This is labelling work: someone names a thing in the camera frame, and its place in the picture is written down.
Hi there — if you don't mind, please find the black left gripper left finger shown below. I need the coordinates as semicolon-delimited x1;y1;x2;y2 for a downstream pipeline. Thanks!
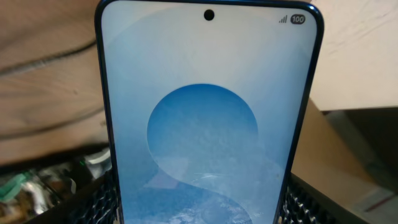
27;170;119;224

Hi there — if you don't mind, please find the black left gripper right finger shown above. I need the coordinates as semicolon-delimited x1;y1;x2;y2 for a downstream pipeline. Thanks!
278;174;368;224

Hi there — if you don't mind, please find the blue Galaxy smartphone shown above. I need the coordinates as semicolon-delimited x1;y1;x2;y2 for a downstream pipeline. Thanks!
95;1;324;224

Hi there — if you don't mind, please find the brown cardboard box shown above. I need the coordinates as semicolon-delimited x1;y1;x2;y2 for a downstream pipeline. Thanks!
292;101;397;223

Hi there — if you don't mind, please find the black charger cable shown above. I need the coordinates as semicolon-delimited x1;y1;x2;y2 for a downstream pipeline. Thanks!
0;39;106;141

